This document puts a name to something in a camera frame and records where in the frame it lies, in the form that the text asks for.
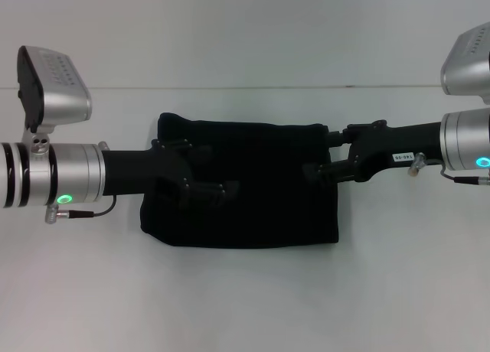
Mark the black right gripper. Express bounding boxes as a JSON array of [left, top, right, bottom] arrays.
[[301, 118, 444, 185]]

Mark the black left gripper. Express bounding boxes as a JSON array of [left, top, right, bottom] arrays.
[[100, 136, 241, 213]]

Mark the black t-shirt with FREE print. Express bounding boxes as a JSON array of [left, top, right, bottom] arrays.
[[137, 111, 342, 250]]

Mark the left gripper cable with connector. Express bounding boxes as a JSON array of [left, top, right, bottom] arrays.
[[44, 139, 117, 226]]

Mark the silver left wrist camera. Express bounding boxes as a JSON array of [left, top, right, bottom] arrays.
[[16, 44, 94, 147]]

